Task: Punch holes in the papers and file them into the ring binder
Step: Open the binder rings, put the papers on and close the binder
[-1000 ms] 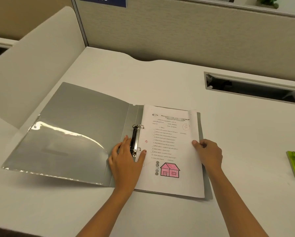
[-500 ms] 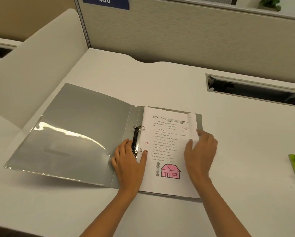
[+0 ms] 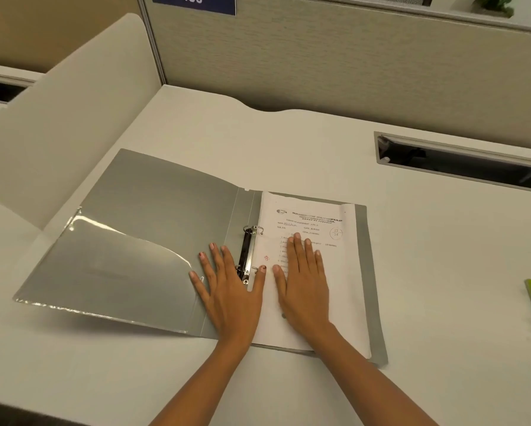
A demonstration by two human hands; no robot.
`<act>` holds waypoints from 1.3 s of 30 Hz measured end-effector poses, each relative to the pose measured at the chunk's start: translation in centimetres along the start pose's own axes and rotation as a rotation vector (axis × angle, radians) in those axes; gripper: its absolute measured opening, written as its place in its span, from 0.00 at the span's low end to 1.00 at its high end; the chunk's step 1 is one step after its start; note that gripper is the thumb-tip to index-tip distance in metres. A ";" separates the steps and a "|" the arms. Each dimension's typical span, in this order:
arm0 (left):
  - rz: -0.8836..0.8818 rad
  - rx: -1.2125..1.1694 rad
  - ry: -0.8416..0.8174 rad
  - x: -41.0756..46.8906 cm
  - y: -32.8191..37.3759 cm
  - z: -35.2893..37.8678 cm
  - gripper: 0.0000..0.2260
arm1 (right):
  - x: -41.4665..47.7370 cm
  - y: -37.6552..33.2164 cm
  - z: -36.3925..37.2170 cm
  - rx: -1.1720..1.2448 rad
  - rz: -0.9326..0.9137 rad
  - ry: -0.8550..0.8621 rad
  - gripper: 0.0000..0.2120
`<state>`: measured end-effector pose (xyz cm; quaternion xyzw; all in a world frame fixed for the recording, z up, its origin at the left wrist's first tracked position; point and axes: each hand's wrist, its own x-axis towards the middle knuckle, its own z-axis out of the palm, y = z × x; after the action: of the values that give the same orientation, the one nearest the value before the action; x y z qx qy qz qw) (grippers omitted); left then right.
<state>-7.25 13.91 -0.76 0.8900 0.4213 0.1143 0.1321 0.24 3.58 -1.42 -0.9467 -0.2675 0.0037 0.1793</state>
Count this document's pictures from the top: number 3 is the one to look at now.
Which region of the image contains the person's left hand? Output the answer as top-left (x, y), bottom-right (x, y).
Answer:
top-left (188, 243), bottom-right (267, 347)

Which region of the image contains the person's right hand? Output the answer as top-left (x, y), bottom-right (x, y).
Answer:
top-left (272, 233), bottom-right (333, 340)

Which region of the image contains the white paper pink house drawing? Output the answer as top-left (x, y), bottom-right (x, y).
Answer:
top-left (247, 190), bottom-right (372, 360)

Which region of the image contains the grey ring binder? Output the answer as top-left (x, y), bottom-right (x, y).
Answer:
top-left (13, 148), bottom-right (389, 368)

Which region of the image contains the person's left forearm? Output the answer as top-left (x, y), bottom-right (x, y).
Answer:
top-left (149, 339), bottom-right (253, 426)

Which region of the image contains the person's right forearm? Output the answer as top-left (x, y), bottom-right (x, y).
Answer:
top-left (307, 323), bottom-right (439, 426)

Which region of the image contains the beige fabric partition panel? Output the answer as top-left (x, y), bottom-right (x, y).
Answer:
top-left (136, 0), bottom-right (531, 151)

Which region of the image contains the white side divider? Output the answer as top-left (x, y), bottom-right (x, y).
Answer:
top-left (0, 12), bottom-right (163, 229)

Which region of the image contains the blue desk number sign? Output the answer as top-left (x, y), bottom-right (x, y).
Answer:
top-left (151, 0), bottom-right (238, 17)

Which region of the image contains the brown partition panel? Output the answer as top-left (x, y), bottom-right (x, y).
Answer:
top-left (0, 0), bottom-right (142, 74)

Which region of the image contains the potted small-leaf plant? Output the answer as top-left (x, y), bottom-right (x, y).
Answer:
top-left (471, 0), bottom-right (514, 18)

